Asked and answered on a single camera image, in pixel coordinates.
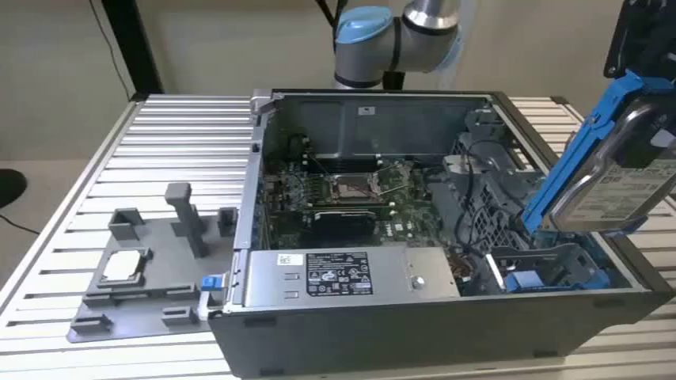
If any hard disk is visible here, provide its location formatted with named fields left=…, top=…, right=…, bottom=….
left=520, top=70, right=676, bottom=235

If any black round chair base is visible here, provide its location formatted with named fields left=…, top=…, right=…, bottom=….
left=0, top=168, right=28, bottom=208

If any black graphics card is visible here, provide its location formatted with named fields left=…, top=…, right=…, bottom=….
left=300, top=208, right=379, bottom=244

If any disk bay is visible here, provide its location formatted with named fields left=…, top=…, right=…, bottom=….
left=483, top=233, right=635, bottom=296

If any silver case handle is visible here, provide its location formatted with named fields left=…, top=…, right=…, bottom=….
left=248, top=89, right=280, bottom=116

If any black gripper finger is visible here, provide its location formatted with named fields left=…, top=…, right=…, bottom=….
left=614, top=106, right=676, bottom=168

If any black cable bundle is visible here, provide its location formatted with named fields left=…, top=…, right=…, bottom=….
left=314, top=0, right=351, bottom=29

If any green motherboard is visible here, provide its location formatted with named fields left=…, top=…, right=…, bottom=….
left=262, top=157, right=462, bottom=251

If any CPU socket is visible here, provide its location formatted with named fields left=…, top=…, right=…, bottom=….
left=328, top=172, right=379, bottom=200

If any black RAM slot bank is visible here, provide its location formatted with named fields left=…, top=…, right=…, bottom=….
left=308, top=154, right=384, bottom=173

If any thin black floor cable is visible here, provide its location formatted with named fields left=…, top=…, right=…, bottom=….
left=0, top=213, right=42, bottom=235

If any grey metal drive cage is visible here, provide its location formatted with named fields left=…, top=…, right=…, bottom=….
left=442, top=109, right=548, bottom=254

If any thin wire locking lever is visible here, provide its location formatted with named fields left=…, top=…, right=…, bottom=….
left=306, top=151, right=334, bottom=176

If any metal socket cover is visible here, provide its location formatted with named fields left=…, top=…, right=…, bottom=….
left=372, top=163, right=415, bottom=195

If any black upright pole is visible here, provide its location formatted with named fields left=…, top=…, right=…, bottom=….
left=99, top=0, right=166, bottom=97

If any black open PC case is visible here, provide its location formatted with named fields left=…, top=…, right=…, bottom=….
left=207, top=87, right=676, bottom=377

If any thin black wall cable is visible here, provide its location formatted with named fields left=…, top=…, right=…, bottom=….
left=87, top=0, right=134, bottom=100

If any silver CPU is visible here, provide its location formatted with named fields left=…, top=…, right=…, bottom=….
left=102, top=253, right=147, bottom=282

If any silver power supply unit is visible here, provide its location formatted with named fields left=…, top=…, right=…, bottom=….
left=246, top=247, right=460, bottom=310

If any grey parts rack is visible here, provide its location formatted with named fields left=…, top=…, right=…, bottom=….
left=66, top=182, right=240, bottom=344

